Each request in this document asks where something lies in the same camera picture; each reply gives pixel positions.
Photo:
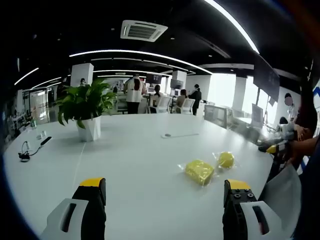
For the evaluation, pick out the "hanging dark screen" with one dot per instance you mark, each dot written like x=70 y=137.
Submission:
x=266 y=78

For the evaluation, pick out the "small yellow sponge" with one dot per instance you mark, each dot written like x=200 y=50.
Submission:
x=226 y=160

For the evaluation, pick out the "white faceted plant pot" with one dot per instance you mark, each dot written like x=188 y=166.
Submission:
x=89 y=128

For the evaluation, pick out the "white office chair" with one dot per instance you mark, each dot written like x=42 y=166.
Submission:
x=187 y=105
x=163 y=103

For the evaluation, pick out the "ceiling air conditioner vent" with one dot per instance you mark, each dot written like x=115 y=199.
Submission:
x=142 y=30

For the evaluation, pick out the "grey desk partition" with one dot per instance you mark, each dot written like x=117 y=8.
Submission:
x=215 y=115

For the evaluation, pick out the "green leafy plant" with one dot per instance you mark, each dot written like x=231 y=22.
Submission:
x=85 y=100

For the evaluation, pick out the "straight ceiling light strip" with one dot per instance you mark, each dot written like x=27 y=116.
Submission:
x=237 y=27

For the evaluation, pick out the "small white cup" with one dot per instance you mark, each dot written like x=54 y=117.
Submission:
x=39 y=136

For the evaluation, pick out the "large yellow sponge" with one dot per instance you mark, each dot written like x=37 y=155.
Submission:
x=199 y=172

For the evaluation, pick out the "black power strip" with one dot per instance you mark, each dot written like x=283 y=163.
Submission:
x=45 y=140

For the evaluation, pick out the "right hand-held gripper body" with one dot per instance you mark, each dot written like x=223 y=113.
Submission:
x=287 y=130

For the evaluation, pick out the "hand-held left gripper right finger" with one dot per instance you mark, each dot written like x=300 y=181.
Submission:
x=237 y=207

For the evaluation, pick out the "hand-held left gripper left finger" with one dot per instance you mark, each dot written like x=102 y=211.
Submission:
x=92 y=200

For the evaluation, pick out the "curved ceiling light strip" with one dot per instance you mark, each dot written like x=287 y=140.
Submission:
x=140 y=53

